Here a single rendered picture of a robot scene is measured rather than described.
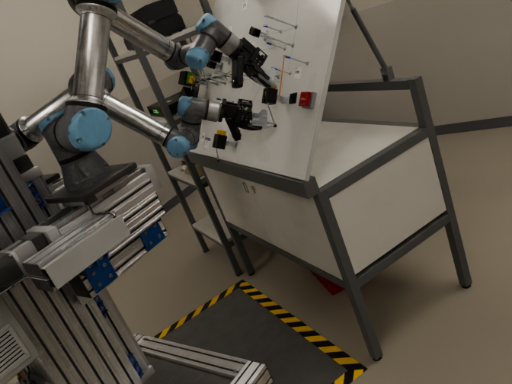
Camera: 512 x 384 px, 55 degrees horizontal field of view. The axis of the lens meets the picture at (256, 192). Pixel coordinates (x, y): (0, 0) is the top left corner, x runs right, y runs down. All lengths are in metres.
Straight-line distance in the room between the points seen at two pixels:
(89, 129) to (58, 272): 0.39
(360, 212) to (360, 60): 2.48
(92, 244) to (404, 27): 3.11
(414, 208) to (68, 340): 1.38
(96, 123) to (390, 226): 1.18
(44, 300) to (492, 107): 3.30
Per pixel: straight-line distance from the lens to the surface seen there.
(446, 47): 3.97
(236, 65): 1.83
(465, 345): 2.19
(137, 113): 1.76
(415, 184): 2.06
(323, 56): 1.79
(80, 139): 1.44
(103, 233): 1.46
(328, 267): 2.01
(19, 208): 1.69
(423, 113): 2.05
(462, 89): 4.04
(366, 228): 1.93
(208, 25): 1.79
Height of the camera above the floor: 1.49
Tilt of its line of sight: 20 degrees down
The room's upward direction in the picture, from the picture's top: 22 degrees counter-clockwise
